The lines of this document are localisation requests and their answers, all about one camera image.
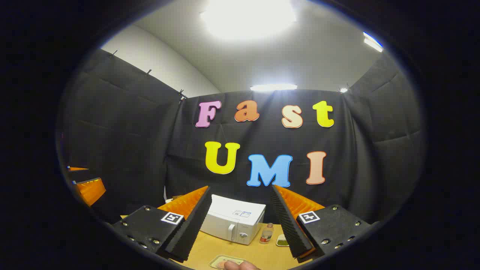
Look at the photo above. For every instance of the white microwave oven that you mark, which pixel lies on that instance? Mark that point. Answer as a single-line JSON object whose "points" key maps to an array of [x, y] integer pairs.
{"points": [[232, 221]]}

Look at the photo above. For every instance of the white divided dish with beans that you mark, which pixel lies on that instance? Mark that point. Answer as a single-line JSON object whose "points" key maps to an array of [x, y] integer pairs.
{"points": [[282, 242]]}

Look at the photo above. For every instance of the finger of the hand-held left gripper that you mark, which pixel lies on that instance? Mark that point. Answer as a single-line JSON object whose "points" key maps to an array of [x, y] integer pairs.
{"points": [[92, 191], [77, 168]]}

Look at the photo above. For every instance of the pale square plate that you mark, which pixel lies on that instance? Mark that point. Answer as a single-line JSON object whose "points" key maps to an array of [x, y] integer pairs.
{"points": [[215, 258]]}

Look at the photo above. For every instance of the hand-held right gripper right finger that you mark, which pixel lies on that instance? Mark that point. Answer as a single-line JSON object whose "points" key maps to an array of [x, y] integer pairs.
{"points": [[288, 225]]}

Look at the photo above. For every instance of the ceiling light panel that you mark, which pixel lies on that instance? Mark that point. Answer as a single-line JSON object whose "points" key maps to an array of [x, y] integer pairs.
{"points": [[372, 42], [273, 87], [247, 17]]}

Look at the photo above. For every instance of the clear plastic bottle red label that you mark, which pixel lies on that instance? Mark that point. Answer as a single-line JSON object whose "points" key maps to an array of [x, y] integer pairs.
{"points": [[266, 235]]}

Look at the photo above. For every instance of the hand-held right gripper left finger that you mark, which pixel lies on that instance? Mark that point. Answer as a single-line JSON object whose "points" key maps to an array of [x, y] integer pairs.
{"points": [[187, 232]]}

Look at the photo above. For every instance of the round golden bread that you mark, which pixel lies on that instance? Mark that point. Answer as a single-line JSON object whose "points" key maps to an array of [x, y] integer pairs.
{"points": [[220, 264]]}

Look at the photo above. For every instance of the black backdrop cloth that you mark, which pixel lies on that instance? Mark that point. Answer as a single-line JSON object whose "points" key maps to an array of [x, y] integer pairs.
{"points": [[150, 142]]}

